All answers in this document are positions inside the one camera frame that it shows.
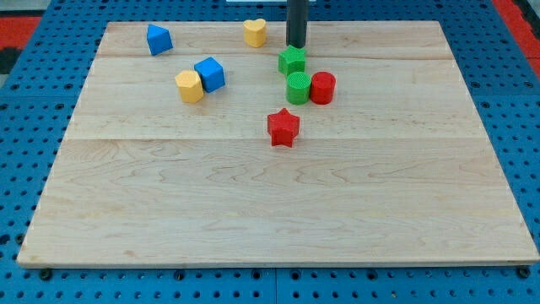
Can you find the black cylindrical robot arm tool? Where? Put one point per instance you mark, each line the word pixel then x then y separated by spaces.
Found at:
pixel 296 22

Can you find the blue cube block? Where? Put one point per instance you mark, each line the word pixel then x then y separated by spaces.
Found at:
pixel 211 73

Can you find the red star block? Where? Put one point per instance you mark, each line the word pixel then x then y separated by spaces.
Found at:
pixel 283 127

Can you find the green cylinder block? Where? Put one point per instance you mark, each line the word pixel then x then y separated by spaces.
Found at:
pixel 298 88

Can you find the red cylinder block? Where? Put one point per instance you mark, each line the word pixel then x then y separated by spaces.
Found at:
pixel 322 87

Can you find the light wooden board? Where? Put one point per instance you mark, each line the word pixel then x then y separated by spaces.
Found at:
pixel 397 171

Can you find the green star block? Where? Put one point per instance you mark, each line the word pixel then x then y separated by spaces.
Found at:
pixel 291 60

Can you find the yellow hexagonal block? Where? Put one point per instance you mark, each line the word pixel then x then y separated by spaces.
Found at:
pixel 190 86

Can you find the yellow heart block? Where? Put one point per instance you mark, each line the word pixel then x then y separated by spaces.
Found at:
pixel 255 32

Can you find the blue triangular prism block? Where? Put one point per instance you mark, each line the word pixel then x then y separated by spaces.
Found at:
pixel 158 39

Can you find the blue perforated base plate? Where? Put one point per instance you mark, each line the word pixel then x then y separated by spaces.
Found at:
pixel 41 91

